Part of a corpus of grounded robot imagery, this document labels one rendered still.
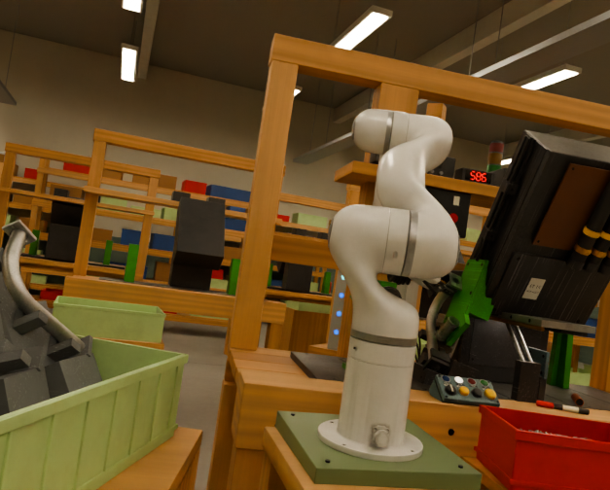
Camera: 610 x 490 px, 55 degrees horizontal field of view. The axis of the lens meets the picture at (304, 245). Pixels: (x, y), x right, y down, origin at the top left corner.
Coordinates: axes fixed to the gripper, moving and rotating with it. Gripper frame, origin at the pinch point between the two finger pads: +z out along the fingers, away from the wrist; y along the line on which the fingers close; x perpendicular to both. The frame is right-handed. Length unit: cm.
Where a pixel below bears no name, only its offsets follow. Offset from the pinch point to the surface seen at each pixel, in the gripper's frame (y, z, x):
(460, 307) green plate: -8.9, 2.9, -1.0
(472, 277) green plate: -2.0, 2.3, -7.6
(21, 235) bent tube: -54, -105, 1
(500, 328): 0.9, 24.7, 6.1
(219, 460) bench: -39, -33, 78
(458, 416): -47.0, 0.5, -0.8
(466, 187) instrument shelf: 34.5, -2.3, -13.6
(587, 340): 354, 384, 233
